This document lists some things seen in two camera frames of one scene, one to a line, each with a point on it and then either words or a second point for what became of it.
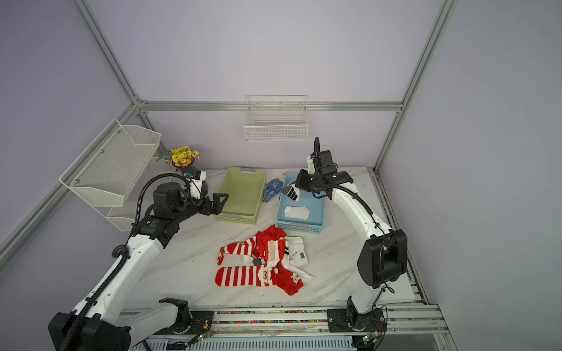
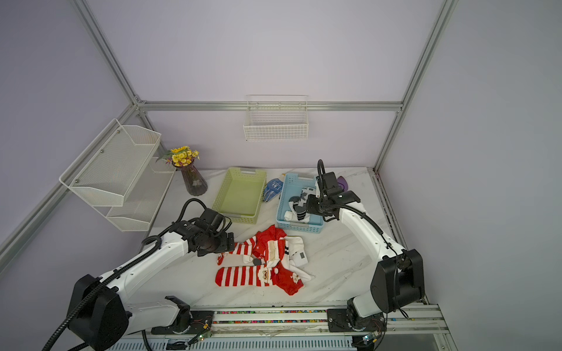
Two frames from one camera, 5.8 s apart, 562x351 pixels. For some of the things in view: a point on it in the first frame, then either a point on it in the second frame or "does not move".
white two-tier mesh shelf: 116,172 does not move
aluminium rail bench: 380,327 does not move
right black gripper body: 310,182 to 317,205
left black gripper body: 203,206 to 217,243
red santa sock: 283,278 does not move
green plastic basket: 245,187 does not move
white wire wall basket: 276,118 does not move
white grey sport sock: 293,191 to 298,205
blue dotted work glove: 273,188 does not move
